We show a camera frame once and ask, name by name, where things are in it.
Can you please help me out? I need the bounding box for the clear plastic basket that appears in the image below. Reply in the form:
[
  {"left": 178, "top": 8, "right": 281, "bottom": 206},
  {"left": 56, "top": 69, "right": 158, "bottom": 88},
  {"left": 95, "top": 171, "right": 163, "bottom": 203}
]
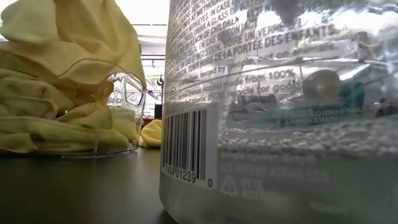
[{"left": 0, "top": 57, "right": 147, "bottom": 156}]

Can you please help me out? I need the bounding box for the clear plastic spray bottle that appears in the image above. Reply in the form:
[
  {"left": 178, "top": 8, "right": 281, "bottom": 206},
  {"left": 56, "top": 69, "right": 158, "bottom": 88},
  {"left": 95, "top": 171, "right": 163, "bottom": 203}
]
[{"left": 159, "top": 0, "right": 398, "bottom": 224}]

